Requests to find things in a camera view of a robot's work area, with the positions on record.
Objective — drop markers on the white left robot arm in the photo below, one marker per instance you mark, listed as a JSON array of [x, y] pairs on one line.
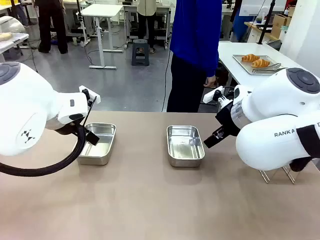
[[25, 100]]

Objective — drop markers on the golden croissant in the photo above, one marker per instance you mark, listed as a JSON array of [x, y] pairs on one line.
[[260, 63], [250, 58]]

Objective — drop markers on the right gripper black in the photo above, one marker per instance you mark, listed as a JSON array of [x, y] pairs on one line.
[[228, 120]]

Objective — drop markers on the person in blue sweater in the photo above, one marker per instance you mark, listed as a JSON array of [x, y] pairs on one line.
[[192, 37]]

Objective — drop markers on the white table with bread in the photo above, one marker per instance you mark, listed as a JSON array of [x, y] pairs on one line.
[[12, 43]]

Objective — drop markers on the person left hand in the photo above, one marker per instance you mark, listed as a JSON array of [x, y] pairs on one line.
[[210, 82]]

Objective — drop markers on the grey plastic step stool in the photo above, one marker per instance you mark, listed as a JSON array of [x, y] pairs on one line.
[[140, 52]]

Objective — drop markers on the steel serving tongs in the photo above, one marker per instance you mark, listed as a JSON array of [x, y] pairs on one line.
[[268, 68]]

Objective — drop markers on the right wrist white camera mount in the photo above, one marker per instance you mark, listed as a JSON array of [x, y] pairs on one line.
[[208, 96]]

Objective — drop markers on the black tripod pole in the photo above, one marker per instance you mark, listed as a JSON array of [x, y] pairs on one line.
[[265, 22]]

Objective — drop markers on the flat steel baking tray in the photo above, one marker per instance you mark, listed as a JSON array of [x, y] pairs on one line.
[[240, 60]]

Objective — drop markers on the pale round bread loaf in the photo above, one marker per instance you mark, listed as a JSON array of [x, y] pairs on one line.
[[5, 36]]

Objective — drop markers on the bystander in black clothes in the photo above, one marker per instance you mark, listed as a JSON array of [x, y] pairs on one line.
[[51, 22]]

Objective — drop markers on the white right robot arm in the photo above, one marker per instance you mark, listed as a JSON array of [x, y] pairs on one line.
[[270, 105]]

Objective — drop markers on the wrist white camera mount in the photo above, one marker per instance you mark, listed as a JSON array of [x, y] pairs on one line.
[[93, 96], [208, 96]]

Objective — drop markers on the steel rectangular food container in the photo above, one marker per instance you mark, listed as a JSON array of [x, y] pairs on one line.
[[100, 142], [185, 147]]

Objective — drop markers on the white side table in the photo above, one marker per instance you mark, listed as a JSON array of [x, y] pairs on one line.
[[232, 50]]

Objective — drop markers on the grey frame workbench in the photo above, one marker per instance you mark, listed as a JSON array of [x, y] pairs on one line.
[[162, 15]]

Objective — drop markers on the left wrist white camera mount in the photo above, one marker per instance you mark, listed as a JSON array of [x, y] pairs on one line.
[[93, 96]]

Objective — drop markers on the white domed appliance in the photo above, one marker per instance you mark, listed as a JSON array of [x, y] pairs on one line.
[[11, 25]]

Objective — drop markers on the white height adjustable desk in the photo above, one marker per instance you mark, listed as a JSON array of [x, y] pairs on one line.
[[102, 11]]

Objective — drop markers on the bystander in beige top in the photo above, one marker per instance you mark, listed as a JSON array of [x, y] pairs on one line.
[[146, 15]]

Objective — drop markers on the person left forearm blue sleeve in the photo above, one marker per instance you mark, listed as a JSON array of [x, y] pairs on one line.
[[211, 65]]

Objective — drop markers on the cardboard box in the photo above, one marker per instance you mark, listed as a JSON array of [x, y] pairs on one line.
[[280, 25]]

